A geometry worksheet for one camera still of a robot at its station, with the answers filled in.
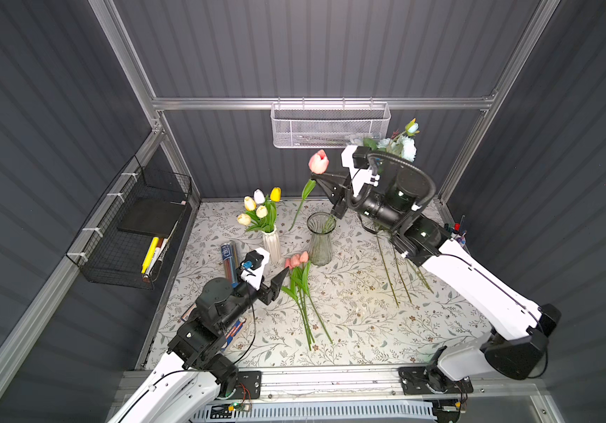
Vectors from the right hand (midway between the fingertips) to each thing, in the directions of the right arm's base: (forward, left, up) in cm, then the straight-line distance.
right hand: (320, 173), depth 54 cm
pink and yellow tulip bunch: (+10, +17, -23) cm, 30 cm away
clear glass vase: (+15, -1, -36) cm, 39 cm away
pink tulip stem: (-5, +8, -52) cm, 53 cm away
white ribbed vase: (+10, +16, -39) cm, 43 cm away
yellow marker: (-2, +46, -25) cm, 52 cm away
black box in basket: (+9, +50, -24) cm, 56 cm away
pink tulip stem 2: (0, +4, -48) cm, 48 cm away
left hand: (-9, +10, -22) cm, 26 cm away
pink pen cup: (+14, -49, -39) cm, 64 cm away
